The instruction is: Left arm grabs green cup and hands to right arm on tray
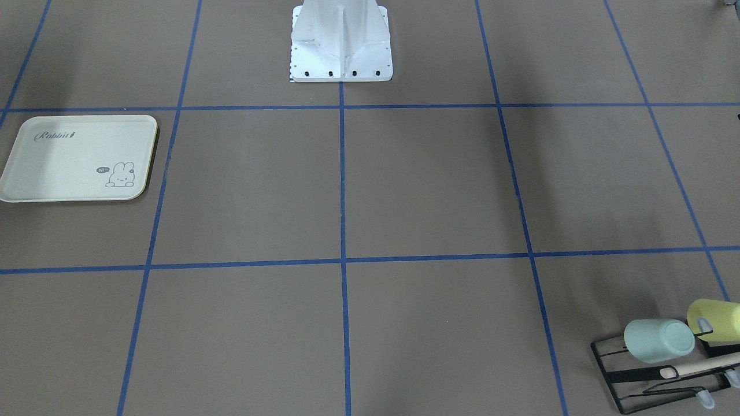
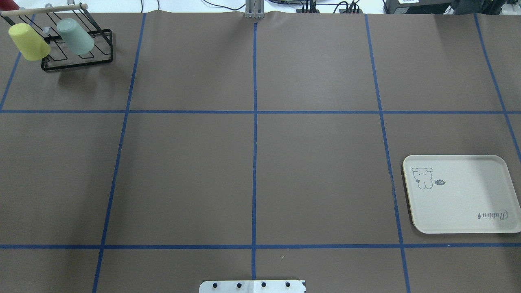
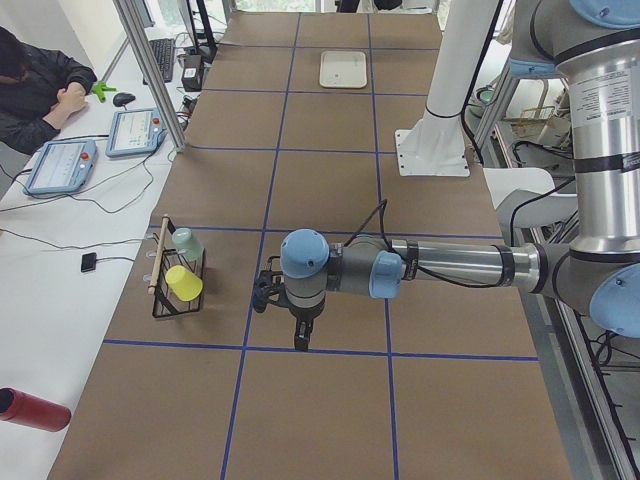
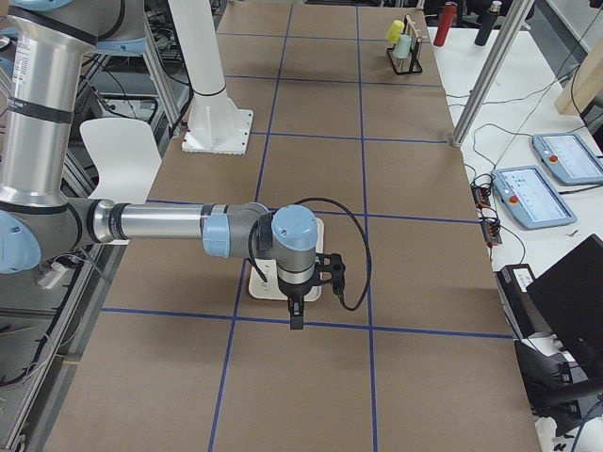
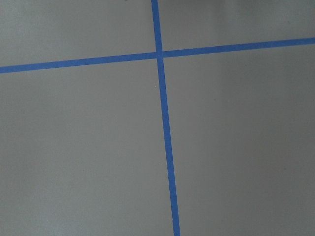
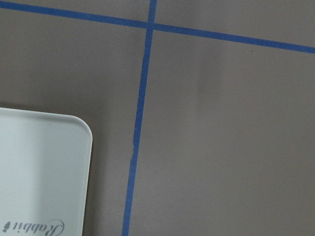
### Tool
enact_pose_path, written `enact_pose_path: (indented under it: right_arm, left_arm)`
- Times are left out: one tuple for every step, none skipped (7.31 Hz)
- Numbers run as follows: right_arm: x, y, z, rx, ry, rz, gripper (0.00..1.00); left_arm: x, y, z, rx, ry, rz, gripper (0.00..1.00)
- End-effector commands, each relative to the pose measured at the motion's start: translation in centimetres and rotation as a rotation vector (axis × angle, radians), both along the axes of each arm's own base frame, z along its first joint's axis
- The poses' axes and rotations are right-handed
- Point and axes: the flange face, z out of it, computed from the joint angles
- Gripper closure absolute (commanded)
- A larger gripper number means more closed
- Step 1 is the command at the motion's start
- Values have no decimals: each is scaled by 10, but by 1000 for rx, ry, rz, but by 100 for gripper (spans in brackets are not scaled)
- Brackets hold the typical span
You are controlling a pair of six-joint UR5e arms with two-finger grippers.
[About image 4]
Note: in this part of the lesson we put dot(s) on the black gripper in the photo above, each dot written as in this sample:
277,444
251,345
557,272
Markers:
294,295

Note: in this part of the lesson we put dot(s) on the light green cup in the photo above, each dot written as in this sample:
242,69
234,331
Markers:
403,47

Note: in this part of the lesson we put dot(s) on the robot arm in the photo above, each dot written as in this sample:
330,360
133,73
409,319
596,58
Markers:
38,222

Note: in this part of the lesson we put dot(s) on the cream rabbit tray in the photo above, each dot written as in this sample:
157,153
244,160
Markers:
269,290

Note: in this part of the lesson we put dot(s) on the yellow cup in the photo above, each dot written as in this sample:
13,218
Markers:
395,30

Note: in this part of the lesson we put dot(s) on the black box with label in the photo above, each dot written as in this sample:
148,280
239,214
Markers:
522,314

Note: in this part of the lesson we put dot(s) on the near blue teach pendant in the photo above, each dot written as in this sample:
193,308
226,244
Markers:
531,199

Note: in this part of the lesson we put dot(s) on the blue teach pendant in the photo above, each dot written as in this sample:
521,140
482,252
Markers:
568,158
531,199

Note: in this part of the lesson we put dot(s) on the black laptop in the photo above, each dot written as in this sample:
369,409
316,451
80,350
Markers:
569,297

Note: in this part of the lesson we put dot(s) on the far blue teach pendant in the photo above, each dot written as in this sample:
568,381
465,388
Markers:
568,158

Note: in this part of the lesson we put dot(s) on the black bottle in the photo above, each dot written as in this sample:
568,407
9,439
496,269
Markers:
488,20

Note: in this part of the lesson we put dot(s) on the red bottle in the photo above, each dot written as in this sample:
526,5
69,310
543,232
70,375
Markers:
445,23

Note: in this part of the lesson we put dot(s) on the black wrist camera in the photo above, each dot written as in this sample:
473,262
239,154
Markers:
330,270

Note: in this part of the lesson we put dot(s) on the white central pedestal column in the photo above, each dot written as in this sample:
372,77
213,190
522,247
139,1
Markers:
214,123

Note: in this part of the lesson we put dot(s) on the black wire cup rack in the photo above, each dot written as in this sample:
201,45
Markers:
411,64

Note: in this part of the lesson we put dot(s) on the aluminium frame post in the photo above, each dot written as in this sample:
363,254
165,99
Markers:
516,16

